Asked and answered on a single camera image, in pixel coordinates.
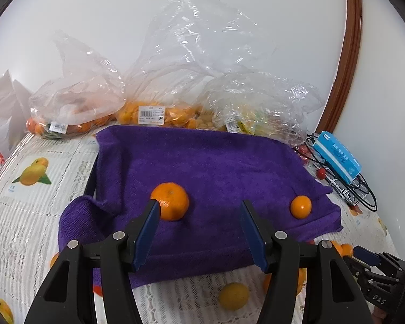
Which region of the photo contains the clear bag of kumquats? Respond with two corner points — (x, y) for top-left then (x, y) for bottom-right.
(116, 0), (279, 130)

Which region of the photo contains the clear bag of yellow fruit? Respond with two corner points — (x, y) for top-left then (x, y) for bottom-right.
(202, 72), (325, 146)

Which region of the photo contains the white plastic bag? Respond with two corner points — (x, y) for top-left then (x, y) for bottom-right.
(0, 69), (34, 163)

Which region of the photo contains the patterned grey pouch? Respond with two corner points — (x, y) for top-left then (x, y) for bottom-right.
(326, 174), (360, 207)

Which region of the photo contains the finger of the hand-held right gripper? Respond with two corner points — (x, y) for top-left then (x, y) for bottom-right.
(353, 246), (383, 266)
(343, 256), (372, 280)

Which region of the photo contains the large orange with stem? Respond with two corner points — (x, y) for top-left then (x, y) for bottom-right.
(150, 182), (190, 222)

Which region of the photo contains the golden yellow lemon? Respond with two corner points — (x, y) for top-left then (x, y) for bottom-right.
(218, 282), (250, 311)

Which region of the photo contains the fruit printed tablecloth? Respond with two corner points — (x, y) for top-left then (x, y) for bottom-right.
(0, 130), (402, 324)

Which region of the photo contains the pile of red tomatoes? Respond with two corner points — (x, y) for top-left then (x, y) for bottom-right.
(294, 143), (319, 169)

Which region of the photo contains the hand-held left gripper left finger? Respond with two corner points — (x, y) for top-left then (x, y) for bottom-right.
(23, 199), (161, 324)

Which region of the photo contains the clear bag of oranges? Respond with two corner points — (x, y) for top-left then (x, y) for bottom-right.
(28, 30), (127, 140)

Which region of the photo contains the purple towel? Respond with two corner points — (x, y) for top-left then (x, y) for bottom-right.
(58, 125), (343, 289)

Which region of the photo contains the brown wooden frame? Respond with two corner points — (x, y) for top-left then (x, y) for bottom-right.
(319, 0), (363, 134)

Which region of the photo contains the black cable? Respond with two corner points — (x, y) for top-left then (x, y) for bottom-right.
(304, 133), (379, 211)

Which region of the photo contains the blue tissue pack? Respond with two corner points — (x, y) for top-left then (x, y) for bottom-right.
(312, 131), (363, 185)

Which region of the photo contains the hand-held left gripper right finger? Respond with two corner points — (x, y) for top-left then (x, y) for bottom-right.
(240, 200), (375, 324)

